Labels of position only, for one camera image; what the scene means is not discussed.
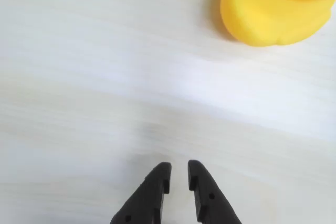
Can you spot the yellow rubber duck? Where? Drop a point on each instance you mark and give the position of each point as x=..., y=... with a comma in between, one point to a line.
x=265, y=16

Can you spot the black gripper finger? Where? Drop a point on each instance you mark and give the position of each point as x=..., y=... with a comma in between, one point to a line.
x=212, y=203
x=149, y=197

